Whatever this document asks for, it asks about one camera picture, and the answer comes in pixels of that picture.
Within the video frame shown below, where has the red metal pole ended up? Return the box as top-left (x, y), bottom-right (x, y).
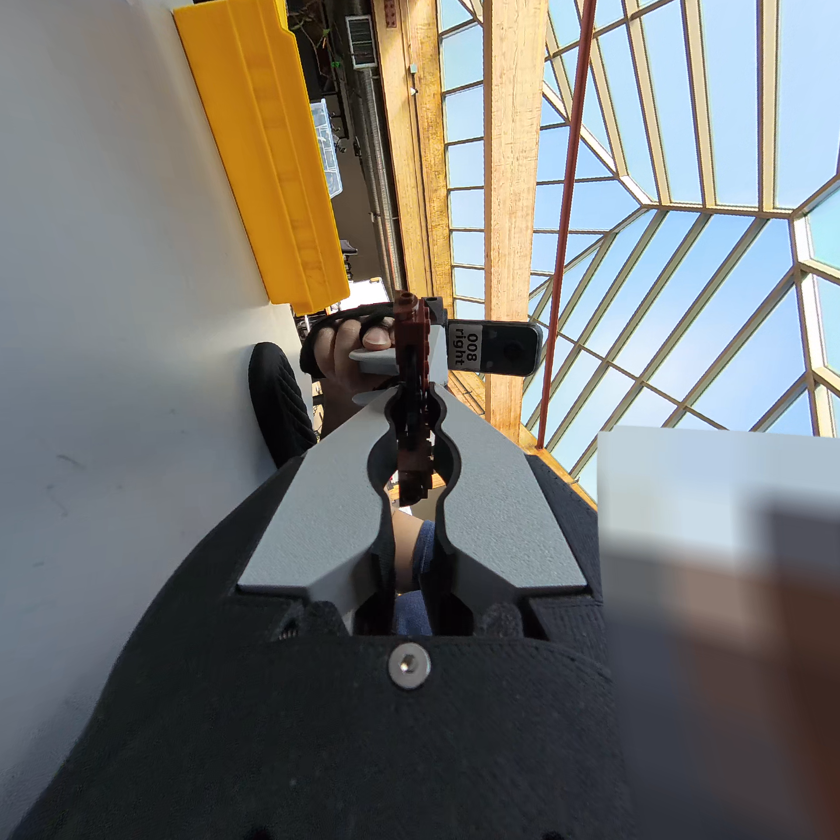
top-left (535, 0), bottom-right (598, 451)

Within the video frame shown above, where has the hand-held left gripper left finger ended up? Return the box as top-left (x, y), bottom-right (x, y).
top-left (238, 386), bottom-right (401, 636)

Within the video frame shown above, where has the yellow plastic bin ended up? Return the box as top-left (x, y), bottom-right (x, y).
top-left (172, 0), bottom-right (352, 317)

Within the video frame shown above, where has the black ribbed round pad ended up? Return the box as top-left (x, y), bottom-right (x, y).
top-left (247, 341), bottom-right (319, 469)

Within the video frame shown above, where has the wide wooden roof beam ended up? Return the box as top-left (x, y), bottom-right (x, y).
top-left (482, 0), bottom-right (550, 442)

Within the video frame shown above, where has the white panel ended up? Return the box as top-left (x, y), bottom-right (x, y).
top-left (327, 279), bottom-right (389, 317)

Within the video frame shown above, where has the white air vent grille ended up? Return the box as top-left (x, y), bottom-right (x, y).
top-left (346, 14), bottom-right (379, 70)

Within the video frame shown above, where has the white desk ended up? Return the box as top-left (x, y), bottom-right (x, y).
top-left (0, 0), bottom-right (311, 834)

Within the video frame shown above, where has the person's right hand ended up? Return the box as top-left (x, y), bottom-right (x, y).
top-left (314, 317), bottom-right (398, 417)

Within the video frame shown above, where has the wooden wall beam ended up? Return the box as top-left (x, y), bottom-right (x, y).
top-left (371, 0), bottom-right (455, 320)

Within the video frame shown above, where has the clear plastic storage box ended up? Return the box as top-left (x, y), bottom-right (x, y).
top-left (310, 98), bottom-right (345, 199)

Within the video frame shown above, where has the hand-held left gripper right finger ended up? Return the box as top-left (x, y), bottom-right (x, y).
top-left (428, 385), bottom-right (589, 636)

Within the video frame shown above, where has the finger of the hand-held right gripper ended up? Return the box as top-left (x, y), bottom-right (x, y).
top-left (427, 322), bottom-right (451, 389)

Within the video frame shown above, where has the brown toy brick assembly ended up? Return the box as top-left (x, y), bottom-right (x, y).
top-left (394, 292), bottom-right (439, 508)

